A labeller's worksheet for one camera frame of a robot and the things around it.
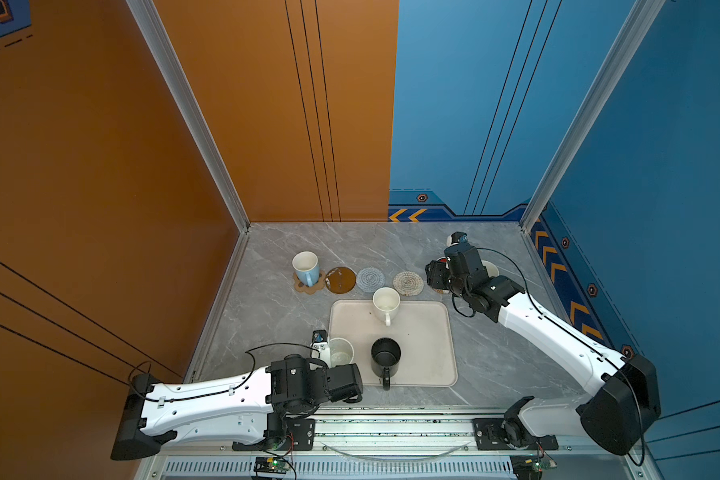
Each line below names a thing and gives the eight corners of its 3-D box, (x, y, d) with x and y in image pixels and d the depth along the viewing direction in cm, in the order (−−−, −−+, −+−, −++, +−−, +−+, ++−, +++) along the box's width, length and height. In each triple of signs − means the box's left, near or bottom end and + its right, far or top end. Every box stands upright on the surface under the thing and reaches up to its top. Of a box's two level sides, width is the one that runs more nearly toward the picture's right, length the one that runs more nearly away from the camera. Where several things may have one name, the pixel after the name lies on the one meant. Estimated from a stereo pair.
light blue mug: (295, 295, 101) (288, 277, 93) (300, 269, 108) (294, 250, 100) (318, 294, 101) (313, 277, 93) (321, 269, 108) (317, 250, 100)
